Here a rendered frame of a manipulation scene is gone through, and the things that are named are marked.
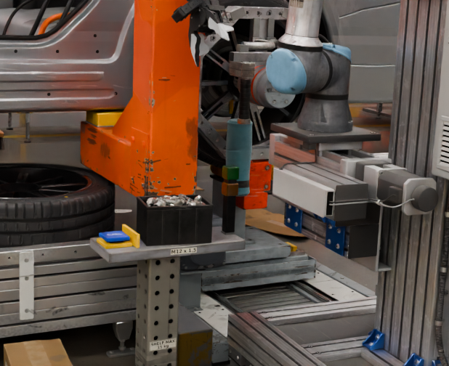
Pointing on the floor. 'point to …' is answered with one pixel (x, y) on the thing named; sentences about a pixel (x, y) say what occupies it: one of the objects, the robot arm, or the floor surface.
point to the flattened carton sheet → (269, 222)
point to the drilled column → (157, 311)
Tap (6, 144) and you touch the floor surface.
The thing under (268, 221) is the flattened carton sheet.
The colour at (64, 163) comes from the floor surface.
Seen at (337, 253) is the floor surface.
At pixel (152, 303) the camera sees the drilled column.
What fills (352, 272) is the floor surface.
